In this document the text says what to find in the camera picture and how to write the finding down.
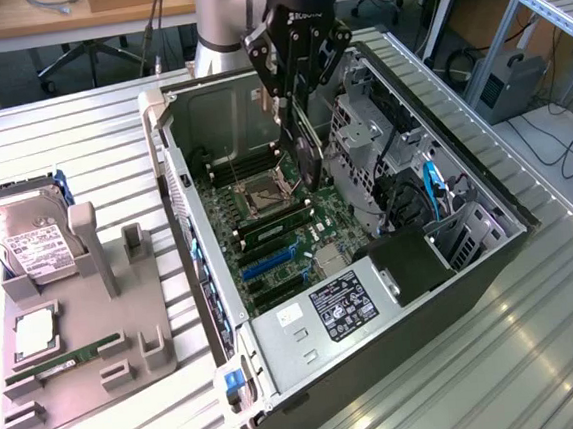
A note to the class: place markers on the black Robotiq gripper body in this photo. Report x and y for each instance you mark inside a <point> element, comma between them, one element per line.
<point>303,2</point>

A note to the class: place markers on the green graphics card black fan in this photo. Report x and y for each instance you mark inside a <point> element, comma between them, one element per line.
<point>310,167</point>

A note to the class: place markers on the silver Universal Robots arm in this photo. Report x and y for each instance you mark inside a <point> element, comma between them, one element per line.
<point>220,24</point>

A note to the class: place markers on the silver drive cage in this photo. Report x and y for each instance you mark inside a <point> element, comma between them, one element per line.
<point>355,133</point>

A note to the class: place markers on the steel socket cover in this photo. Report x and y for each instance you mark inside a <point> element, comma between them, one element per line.
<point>285,172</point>

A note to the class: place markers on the CPU socket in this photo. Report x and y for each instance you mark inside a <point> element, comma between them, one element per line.
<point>264,194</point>

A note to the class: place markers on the green Dell motherboard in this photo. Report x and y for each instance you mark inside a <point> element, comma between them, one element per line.
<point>326,211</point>

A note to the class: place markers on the black office chair base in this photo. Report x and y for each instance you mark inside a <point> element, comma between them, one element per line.
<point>89,53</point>

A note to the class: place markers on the labelled green RAM stick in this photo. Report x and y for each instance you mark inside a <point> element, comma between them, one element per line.
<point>270,233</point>

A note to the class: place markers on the black expansion slot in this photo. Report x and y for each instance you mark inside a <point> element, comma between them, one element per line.
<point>273,291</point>
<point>274,302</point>
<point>265,255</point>

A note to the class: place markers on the blue expansion slot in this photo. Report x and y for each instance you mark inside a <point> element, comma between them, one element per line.
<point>268,266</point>

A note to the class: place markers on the silver chipset heatsink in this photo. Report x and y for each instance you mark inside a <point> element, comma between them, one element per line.
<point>331,262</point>

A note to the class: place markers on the silver perforated disk bay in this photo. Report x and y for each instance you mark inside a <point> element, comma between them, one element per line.
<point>469,238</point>

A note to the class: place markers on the silver hard disk drive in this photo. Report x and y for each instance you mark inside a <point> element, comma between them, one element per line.
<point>21,227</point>

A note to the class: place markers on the silver power supply unit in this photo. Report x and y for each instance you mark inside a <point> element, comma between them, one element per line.
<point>289,355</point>

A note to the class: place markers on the grey plastic parts rack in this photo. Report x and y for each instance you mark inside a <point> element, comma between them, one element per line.
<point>85,317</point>

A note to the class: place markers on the open dark PC case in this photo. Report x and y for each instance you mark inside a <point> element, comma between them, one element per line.
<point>380,367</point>

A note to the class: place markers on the blue case latch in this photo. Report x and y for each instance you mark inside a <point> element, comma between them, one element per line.
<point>233,382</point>

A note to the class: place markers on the silver CPU chip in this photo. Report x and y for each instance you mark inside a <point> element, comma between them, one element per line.
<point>36,332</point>

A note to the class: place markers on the blue disk carrier bracket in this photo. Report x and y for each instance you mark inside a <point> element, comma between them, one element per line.
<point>63,186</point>

